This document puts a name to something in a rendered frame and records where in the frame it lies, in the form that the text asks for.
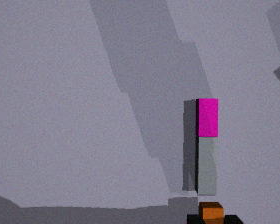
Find magenta block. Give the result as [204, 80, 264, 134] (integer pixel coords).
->
[196, 99, 218, 137]

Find orange rod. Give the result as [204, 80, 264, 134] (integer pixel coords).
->
[199, 202, 224, 224]

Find grey rod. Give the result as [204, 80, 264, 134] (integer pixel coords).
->
[195, 136, 218, 194]

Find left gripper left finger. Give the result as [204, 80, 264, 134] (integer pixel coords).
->
[187, 214, 206, 224]

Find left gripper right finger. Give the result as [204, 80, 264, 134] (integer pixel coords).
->
[223, 215, 244, 224]

